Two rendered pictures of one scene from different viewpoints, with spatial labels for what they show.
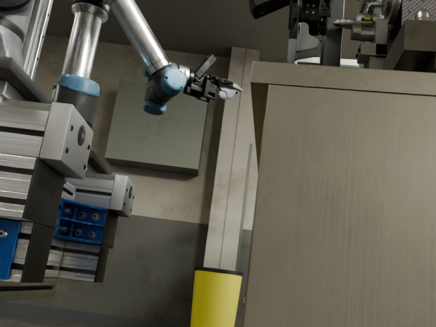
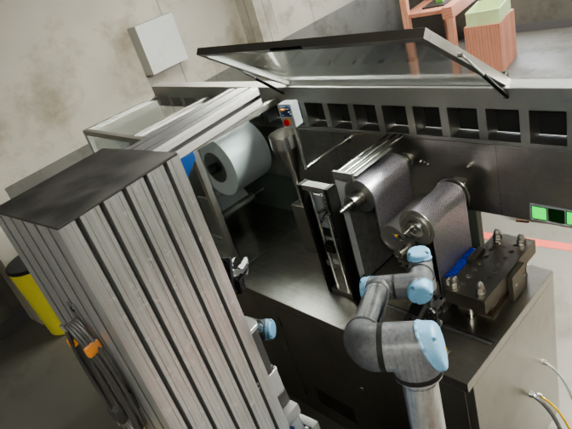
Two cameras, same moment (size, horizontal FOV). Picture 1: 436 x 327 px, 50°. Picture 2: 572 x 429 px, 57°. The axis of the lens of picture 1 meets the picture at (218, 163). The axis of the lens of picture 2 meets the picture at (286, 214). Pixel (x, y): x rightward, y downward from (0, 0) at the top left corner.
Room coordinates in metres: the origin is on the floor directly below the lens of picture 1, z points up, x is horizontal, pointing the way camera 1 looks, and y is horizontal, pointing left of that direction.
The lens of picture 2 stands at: (0.12, 1.07, 2.31)
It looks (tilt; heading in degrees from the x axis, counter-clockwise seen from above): 28 degrees down; 316
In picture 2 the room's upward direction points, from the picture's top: 18 degrees counter-clockwise
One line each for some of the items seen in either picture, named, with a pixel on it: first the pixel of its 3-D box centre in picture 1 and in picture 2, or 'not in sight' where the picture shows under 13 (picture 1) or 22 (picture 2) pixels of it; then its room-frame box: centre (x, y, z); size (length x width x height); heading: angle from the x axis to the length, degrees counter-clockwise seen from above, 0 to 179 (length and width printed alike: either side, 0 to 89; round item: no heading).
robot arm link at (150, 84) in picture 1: (157, 95); not in sight; (1.45, 0.23, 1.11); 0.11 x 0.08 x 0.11; 25
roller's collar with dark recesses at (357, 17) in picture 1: (364, 24); (354, 200); (1.23, -0.38, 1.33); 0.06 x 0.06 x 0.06; 82
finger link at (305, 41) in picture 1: (303, 44); not in sight; (0.83, -0.14, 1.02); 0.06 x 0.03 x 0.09; 82
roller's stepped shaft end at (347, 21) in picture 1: (343, 23); (345, 208); (1.23, -0.32, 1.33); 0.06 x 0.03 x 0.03; 82
